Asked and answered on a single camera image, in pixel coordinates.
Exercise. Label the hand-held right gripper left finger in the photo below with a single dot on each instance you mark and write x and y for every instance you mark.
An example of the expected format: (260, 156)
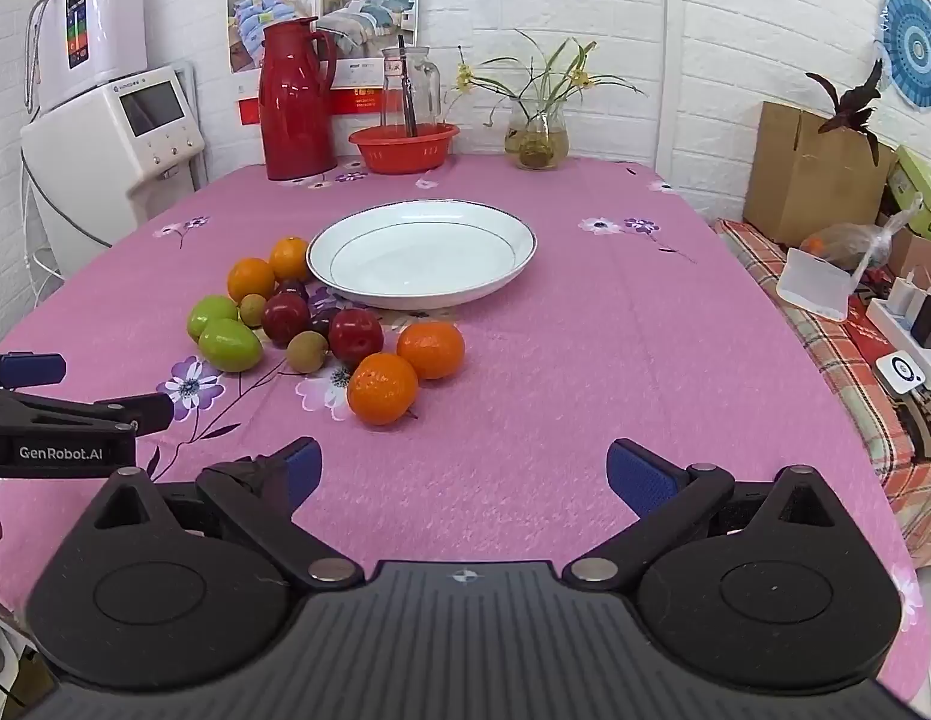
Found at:
(304, 469)

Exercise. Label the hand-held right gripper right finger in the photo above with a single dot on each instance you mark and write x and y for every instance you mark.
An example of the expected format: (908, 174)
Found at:
(638, 476)

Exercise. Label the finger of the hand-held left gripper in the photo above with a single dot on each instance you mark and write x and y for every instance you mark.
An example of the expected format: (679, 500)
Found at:
(147, 412)
(34, 369)

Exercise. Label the green plum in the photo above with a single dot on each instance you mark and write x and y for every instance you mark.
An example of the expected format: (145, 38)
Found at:
(230, 346)
(209, 315)

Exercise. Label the orange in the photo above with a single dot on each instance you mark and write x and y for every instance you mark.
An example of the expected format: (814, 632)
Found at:
(382, 388)
(289, 261)
(430, 351)
(251, 279)

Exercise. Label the brown kiwi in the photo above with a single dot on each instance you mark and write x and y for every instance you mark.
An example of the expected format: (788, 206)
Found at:
(306, 352)
(252, 310)

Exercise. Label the red apple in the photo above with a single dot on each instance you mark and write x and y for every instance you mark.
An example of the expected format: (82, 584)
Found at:
(285, 319)
(355, 337)

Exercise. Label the dark purple plum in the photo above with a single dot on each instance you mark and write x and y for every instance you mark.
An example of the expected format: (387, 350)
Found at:
(291, 288)
(321, 316)

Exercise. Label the white plate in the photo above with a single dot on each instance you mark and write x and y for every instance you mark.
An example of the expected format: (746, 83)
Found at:
(420, 255)

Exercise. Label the pink floral tablecloth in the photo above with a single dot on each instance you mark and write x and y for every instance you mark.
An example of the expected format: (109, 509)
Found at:
(585, 360)

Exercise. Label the white water dispenser with screen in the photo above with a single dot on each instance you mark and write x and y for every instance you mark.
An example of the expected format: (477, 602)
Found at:
(83, 157)

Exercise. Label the plaid cloth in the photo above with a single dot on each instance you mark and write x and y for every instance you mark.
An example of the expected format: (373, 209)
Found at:
(825, 345)

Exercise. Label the white plastic box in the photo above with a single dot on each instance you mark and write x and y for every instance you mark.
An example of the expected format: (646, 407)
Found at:
(810, 289)

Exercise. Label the white device with round logo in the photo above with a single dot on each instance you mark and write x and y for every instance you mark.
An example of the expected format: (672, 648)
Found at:
(900, 373)

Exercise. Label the white power strip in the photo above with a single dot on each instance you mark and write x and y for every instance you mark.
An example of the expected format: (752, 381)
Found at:
(885, 316)

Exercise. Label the clear plastic bag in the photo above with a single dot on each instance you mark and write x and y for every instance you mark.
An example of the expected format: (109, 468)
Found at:
(848, 247)

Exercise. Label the white charger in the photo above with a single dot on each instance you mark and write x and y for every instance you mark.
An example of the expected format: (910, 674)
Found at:
(906, 292)

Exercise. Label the black power adapter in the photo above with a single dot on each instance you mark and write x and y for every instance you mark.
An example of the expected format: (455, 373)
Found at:
(927, 326)

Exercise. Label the red plastic basket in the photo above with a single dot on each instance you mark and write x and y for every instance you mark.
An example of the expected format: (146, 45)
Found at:
(405, 154)

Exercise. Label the red thermos jug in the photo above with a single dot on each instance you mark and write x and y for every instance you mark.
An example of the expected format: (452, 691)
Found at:
(293, 112)

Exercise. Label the brown cardboard box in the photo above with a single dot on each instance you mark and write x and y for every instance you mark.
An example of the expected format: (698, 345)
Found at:
(803, 180)

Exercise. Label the glass vase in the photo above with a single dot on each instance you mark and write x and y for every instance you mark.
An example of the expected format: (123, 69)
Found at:
(537, 146)

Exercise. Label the white water purifier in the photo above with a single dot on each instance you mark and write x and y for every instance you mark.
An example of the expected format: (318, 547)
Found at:
(113, 30)

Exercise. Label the black stirrer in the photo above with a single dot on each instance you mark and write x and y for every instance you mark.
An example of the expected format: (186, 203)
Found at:
(407, 90)

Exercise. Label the glass pitcher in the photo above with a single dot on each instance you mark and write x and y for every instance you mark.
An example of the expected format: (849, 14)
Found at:
(426, 90)

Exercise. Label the green box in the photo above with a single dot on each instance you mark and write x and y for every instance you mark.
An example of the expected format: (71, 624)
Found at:
(919, 187)

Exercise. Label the green plant with yellow flowers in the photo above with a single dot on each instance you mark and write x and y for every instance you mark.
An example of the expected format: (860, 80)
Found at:
(464, 79)

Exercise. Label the dark purple plant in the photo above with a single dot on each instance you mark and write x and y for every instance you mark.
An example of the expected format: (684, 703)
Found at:
(855, 109)

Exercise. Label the blue round wall decoration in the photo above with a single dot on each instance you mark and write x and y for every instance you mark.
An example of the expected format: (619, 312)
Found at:
(915, 45)

